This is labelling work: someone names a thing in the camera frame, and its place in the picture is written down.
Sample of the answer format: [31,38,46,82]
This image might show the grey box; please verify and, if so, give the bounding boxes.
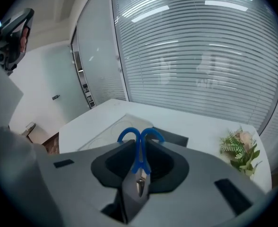
[150,126,189,148]

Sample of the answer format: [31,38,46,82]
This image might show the person's left hand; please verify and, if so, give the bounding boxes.
[19,27,31,54]

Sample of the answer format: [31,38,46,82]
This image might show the artificial flower bouquet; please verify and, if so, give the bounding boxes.
[219,126,262,177]

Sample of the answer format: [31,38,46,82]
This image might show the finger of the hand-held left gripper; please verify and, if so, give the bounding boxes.
[0,8,35,37]

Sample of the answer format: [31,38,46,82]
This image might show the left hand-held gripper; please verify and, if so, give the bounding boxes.
[0,35,24,128]

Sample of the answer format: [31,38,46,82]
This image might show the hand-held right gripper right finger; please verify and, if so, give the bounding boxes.
[129,140,269,227]

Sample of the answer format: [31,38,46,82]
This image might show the blue handled scissors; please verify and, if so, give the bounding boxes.
[117,127,165,198]

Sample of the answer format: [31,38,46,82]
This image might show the frosted glass door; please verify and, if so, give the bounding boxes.
[10,43,92,137]

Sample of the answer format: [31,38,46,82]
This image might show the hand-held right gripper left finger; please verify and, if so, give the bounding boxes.
[37,139,139,227]

